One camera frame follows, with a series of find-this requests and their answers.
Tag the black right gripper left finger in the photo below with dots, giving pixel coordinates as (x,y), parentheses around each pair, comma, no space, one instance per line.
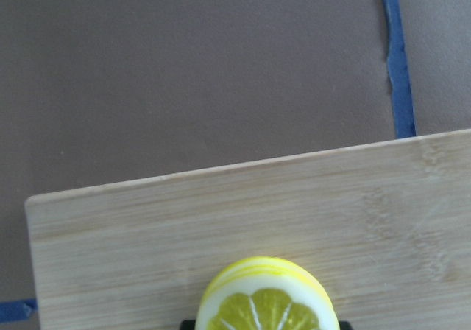
(188,325)

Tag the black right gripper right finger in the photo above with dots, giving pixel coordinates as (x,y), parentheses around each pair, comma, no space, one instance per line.
(345,325)

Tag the yellow lemon slice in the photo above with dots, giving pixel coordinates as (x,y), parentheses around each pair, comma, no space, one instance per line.
(265,293)

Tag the wooden cutting board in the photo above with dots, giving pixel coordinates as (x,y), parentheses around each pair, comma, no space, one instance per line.
(384,227)

